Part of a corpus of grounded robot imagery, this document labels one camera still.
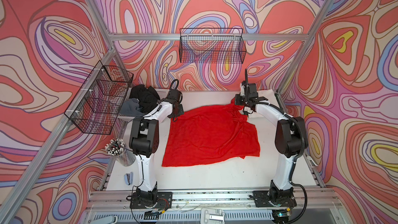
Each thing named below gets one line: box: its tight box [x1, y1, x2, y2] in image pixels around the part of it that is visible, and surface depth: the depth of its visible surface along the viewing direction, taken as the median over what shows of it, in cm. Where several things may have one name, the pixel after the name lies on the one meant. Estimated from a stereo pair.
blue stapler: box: [123, 171, 134, 186], surface depth 80 cm
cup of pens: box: [104, 137, 137, 167], surface depth 75 cm
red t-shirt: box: [161, 98, 261, 167], surface depth 97 cm
